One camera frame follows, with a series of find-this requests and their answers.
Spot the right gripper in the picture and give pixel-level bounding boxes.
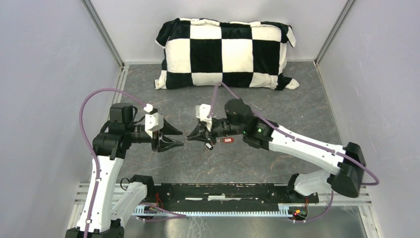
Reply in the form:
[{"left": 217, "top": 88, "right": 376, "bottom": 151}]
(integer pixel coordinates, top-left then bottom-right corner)
[{"left": 187, "top": 119, "right": 245, "bottom": 146}]

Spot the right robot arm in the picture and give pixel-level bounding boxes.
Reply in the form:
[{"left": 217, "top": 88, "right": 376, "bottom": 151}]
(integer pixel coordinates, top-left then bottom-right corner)
[{"left": 187, "top": 99, "right": 366, "bottom": 202}]

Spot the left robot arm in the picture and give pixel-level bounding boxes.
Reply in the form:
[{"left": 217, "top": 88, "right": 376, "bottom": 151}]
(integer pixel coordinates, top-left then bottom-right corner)
[{"left": 65, "top": 103, "right": 183, "bottom": 238}]

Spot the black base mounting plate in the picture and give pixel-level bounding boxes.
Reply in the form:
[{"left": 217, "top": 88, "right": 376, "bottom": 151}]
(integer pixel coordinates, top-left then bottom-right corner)
[{"left": 140, "top": 183, "right": 319, "bottom": 213}]

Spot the black and white checkered pillow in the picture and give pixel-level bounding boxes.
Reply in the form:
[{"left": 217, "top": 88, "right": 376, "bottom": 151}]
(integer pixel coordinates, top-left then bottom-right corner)
[{"left": 154, "top": 18, "right": 299, "bottom": 90}]

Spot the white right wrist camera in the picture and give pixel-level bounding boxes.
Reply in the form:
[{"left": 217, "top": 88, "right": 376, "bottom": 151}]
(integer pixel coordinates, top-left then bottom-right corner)
[{"left": 195, "top": 104, "right": 212, "bottom": 131}]

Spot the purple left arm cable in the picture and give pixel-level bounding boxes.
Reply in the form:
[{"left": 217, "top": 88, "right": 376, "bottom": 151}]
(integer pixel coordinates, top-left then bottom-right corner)
[{"left": 78, "top": 87, "right": 147, "bottom": 238}]

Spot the white slotted cable duct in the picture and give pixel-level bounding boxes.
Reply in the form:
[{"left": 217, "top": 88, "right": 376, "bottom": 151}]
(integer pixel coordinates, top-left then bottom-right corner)
[{"left": 132, "top": 205, "right": 292, "bottom": 218}]

